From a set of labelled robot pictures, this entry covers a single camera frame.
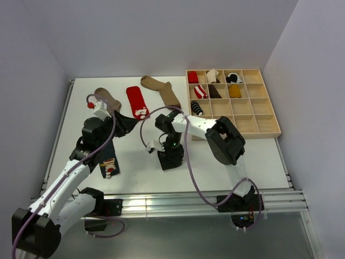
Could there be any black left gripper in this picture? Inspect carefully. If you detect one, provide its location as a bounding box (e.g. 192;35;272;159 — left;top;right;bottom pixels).
96;110;139;149

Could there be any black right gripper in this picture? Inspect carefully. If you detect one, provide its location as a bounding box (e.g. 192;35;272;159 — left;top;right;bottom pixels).
160;132;184;165

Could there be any black white striped sock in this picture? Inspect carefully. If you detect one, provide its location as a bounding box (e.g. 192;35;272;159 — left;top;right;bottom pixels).
190;100;204;116

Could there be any long black sock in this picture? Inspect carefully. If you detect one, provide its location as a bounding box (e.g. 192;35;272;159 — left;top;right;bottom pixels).
158;156;183;171

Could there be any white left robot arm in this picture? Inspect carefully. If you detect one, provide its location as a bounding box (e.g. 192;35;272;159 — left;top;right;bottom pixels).
11;112;138;258

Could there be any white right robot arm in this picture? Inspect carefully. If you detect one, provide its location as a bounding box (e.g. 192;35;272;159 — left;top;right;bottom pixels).
155;112;256;210

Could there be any red sock with white print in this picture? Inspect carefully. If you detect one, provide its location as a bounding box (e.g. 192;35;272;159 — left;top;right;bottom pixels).
126;86;150;120

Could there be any brown sock with striped cuff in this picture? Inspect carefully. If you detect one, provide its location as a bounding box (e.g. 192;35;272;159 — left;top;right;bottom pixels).
94;87;121;114

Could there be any navy patterned sock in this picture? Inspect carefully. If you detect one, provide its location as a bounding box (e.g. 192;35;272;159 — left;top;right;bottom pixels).
99;141;120;179

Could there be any tan brown sock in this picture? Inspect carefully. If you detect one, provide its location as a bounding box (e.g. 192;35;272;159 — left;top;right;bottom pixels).
140;76;181;108

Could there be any rolled red white striped sock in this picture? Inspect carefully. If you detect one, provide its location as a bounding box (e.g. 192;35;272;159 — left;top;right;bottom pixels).
194;85;208;99

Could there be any rolled dark brown sock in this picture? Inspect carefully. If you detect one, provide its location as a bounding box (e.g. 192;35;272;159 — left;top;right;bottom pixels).
208;84;222;99

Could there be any rolled mustard yellow sock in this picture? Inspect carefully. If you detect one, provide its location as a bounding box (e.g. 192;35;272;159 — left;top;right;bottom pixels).
228;85;242;98

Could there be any rolled cream sock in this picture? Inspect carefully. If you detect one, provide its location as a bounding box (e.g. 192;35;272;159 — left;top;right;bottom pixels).
206;69;220;84

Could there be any wooden compartment tray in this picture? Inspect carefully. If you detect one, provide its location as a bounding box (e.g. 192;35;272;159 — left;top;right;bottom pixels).
186;69;281;139

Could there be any rolled black white sock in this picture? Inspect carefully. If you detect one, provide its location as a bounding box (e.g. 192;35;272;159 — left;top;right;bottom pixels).
225;72;243;84

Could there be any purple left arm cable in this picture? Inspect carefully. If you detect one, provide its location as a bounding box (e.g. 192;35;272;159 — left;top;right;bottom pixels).
10;93;126;259

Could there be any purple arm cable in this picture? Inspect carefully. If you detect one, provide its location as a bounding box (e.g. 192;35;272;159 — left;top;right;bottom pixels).
140;105;265;233
10;93;126;259

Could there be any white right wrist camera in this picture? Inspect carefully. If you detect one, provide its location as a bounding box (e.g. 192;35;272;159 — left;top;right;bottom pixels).
145;140;164;153

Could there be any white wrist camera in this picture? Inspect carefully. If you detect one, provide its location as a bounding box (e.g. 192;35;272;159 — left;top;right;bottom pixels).
87;100;111;120
145;140;164;153

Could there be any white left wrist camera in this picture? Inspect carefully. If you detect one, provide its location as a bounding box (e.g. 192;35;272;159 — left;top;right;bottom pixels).
87;100;111;120

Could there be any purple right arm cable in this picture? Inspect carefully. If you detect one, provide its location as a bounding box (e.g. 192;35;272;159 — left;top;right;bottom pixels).
140;105;265;233

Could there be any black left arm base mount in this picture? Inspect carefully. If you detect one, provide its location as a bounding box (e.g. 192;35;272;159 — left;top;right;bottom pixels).
77;187;125;238

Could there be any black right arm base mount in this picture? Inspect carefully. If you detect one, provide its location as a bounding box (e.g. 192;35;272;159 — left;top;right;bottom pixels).
216;186;265;232

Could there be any aluminium front rail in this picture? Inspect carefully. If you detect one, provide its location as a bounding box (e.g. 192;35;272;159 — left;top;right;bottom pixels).
26;188;311;222

